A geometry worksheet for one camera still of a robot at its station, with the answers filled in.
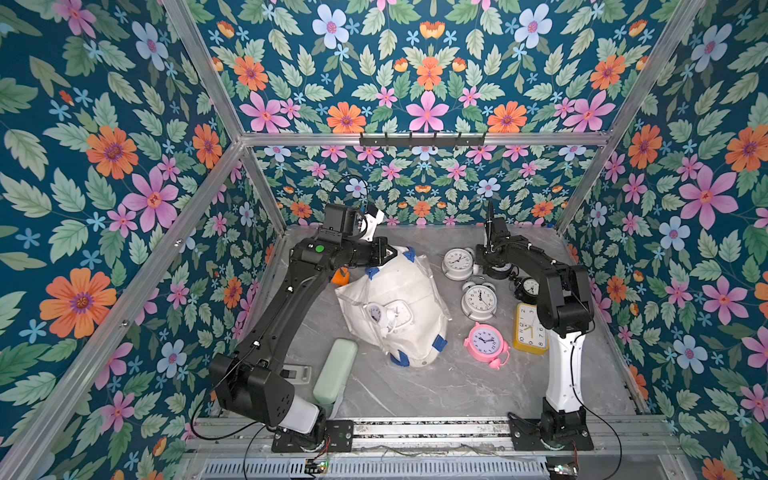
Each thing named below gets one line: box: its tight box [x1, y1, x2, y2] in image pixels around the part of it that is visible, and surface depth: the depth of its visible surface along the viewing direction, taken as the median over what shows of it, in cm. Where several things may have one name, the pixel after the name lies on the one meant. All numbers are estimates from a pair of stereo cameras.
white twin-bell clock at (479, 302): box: [461, 282, 498, 322], surface depth 96 cm
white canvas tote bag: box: [335, 247, 450, 368], surface depth 89 cm
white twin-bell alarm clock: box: [442, 247, 475, 281], surface depth 106 cm
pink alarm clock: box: [464, 322, 511, 370], surface depth 88 cm
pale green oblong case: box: [313, 339, 358, 405], surface depth 82 cm
